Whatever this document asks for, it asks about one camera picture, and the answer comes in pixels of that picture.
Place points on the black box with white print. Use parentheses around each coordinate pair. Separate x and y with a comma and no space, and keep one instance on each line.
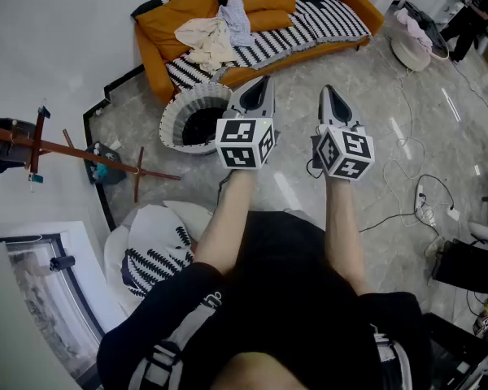
(105,165)

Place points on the person's black shirt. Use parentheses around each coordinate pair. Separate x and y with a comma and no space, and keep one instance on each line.
(288,291)

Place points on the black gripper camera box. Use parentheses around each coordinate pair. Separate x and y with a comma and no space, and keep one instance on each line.
(315,152)

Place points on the person's left forearm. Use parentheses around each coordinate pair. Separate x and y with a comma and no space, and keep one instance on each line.
(227,222)

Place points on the black plastic crate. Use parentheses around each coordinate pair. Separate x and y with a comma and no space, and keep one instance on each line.
(451,352)

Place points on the cream garment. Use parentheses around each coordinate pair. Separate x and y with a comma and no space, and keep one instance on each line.
(207,41)

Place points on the white power strip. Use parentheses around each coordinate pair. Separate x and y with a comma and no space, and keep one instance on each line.
(419,197)

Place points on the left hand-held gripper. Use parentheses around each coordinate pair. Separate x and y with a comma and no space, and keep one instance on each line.
(244,144)

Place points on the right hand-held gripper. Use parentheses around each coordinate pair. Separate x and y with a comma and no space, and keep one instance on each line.
(349,152)

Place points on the striped armchair throw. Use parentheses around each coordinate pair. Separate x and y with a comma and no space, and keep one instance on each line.
(154,262)

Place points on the dark grey garment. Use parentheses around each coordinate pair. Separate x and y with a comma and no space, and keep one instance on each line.
(425,18)

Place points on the black bag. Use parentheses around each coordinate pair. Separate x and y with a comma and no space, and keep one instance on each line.
(4,152)

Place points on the light blue patterned garment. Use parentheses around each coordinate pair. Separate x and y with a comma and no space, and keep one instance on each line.
(238,18)

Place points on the black case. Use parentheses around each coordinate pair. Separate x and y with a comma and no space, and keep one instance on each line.
(463,266)

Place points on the black white striped sofa throw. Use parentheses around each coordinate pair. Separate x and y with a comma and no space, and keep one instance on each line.
(309,22)

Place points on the person's right forearm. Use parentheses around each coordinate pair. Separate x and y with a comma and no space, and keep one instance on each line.
(345,234)

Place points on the wooden coat rack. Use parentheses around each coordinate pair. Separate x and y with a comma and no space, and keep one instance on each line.
(85,154)

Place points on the orange sofa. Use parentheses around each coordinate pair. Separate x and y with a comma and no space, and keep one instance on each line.
(154,67)

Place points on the black cylinder knob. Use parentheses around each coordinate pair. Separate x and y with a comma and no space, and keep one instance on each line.
(63,263)

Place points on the white woven laundry basket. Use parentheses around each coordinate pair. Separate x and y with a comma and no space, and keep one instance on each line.
(175,116)

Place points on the person's light jeans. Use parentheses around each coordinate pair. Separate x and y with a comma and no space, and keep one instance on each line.
(305,219)

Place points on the round white basket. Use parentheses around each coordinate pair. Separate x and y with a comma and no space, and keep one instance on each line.
(410,55)

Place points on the white armchair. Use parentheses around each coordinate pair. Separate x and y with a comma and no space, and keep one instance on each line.
(154,222)

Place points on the pink garment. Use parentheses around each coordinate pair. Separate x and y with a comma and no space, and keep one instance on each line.
(412,27)

